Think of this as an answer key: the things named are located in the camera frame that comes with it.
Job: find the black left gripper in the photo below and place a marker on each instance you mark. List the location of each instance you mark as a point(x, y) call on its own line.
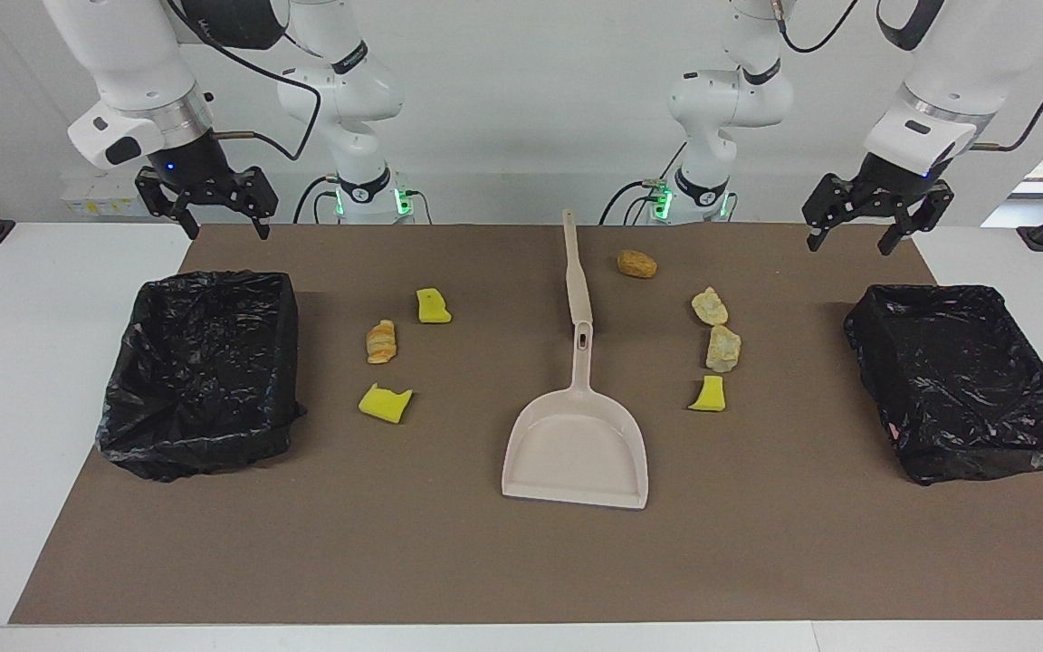
point(893, 186)

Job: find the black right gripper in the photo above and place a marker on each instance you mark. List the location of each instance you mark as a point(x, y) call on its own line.
point(186, 163)

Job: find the tan bread chunk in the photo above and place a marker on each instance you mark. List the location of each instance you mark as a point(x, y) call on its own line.
point(710, 307)

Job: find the pale greenish bread chunk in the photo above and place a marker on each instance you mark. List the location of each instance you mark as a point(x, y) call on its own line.
point(722, 349)

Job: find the brown bread roll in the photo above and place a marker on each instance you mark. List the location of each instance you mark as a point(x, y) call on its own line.
point(636, 264)

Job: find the small yellow sponge wedge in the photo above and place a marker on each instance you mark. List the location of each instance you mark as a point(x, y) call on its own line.
point(710, 397)

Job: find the beige brush with black bristles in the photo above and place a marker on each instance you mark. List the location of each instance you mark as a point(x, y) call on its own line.
point(578, 281)

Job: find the beige plastic dustpan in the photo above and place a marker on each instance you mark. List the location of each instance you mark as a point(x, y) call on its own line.
point(576, 453)

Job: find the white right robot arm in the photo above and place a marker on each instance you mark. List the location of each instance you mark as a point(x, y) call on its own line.
point(123, 54)

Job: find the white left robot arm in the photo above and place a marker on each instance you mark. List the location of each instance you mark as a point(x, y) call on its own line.
point(965, 54)

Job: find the bin lined with black bag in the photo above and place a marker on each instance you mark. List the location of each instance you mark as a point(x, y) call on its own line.
point(205, 380)

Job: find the black-bagged bin with pink tag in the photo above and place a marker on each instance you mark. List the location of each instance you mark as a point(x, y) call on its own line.
point(965, 380)

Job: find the striped croissant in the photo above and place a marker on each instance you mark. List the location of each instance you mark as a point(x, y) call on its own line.
point(381, 342)

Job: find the yellow sponge piece with hole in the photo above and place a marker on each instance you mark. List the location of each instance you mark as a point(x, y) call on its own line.
point(434, 308)

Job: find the notched yellow sponge piece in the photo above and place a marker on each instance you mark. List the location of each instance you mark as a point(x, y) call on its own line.
point(383, 403)

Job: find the brown table mat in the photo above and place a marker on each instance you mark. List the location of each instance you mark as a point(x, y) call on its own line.
point(521, 561)

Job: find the white wall box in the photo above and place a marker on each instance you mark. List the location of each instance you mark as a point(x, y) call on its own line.
point(96, 204)

